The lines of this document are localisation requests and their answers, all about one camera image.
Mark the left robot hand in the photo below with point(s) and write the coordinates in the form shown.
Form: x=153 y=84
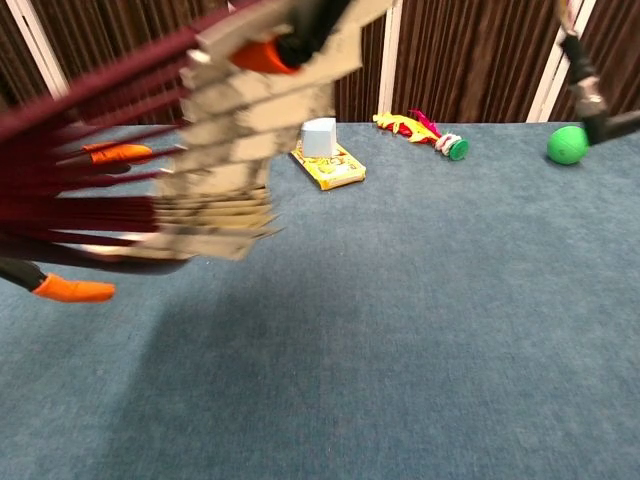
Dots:
x=75 y=290

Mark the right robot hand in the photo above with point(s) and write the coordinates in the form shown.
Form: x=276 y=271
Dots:
x=265 y=57

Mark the red and white paper fan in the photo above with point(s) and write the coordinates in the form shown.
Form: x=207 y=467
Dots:
x=220 y=150

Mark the pale blue cube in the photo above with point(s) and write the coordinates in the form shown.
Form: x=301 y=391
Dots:
x=317 y=137

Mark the yellow snack box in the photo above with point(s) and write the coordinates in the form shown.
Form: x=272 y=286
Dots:
x=335 y=172

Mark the colourful feather shuttlecock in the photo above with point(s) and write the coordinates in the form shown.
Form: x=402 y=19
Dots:
x=430 y=135

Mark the brown pleated curtain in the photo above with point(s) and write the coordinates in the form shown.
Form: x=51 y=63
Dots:
x=475 y=60

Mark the green ball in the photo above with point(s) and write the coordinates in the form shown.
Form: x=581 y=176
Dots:
x=565 y=147

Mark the white screen frame post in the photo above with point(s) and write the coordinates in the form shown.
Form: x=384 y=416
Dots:
x=390 y=70
x=545 y=90
x=35 y=45

